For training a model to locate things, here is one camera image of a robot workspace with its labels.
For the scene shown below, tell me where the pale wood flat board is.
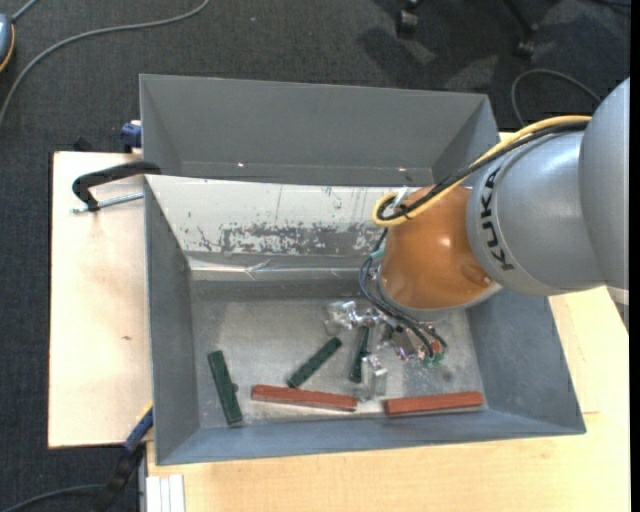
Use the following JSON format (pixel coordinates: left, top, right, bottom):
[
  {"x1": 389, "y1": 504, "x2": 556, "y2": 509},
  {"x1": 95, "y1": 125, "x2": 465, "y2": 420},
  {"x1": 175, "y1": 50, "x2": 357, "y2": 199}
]
[{"x1": 47, "y1": 150, "x2": 154, "y2": 450}]

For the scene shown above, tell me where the red-brown flat block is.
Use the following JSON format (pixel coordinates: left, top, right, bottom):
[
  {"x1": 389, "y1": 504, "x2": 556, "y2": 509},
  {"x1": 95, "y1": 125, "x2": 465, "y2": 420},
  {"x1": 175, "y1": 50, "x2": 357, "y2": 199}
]
[
  {"x1": 382, "y1": 390, "x2": 486, "y2": 418},
  {"x1": 250, "y1": 383, "x2": 360, "y2": 414}
]

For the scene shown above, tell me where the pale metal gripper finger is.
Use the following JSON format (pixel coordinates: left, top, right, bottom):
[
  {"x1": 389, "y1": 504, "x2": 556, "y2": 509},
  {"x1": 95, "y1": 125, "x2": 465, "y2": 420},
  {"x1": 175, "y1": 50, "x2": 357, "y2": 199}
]
[
  {"x1": 326, "y1": 300, "x2": 379, "y2": 335},
  {"x1": 360, "y1": 353, "x2": 390, "y2": 399}
]

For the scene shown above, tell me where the dark green flat block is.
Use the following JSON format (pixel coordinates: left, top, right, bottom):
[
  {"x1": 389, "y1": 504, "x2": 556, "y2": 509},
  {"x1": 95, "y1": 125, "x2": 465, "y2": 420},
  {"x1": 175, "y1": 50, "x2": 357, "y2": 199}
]
[
  {"x1": 206, "y1": 349, "x2": 245, "y2": 428},
  {"x1": 347, "y1": 324, "x2": 374, "y2": 385},
  {"x1": 286, "y1": 336, "x2": 345, "y2": 390}
]

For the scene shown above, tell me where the grey metal bin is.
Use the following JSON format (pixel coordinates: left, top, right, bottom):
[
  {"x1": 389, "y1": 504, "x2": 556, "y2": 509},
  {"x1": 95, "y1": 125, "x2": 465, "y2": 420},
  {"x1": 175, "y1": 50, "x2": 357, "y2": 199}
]
[{"x1": 138, "y1": 73, "x2": 587, "y2": 466}]

